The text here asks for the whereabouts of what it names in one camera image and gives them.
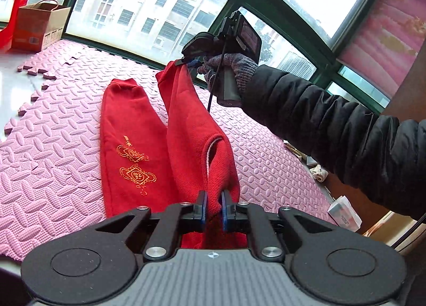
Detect brown cardboard box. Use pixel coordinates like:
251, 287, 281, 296
11, 0, 72, 52

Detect person's right hand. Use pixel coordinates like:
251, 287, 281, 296
197, 53, 258, 98

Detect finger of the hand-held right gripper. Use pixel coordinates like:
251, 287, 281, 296
175, 56, 201, 67

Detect pink patterned curtain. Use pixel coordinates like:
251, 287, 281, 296
337, 0, 426, 98

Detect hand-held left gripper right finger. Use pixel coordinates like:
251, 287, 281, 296
221, 190, 333, 263

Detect red pants with gold embroidery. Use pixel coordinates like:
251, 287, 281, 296
100, 60, 249, 249

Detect pink foam floor mat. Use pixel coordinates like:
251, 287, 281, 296
0, 40, 339, 261

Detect green window frame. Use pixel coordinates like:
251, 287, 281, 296
0, 0, 400, 114

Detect crumpled white paper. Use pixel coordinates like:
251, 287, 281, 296
309, 164, 331, 182

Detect person's right forearm black sleeve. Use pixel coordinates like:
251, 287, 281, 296
240, 64, 426, 221

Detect small white box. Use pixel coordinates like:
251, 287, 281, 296
327, 196, 362, 229

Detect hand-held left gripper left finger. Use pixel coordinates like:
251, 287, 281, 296
96, 190, 209, 263

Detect black cable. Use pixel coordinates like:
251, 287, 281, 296
206, 39, 228, 112

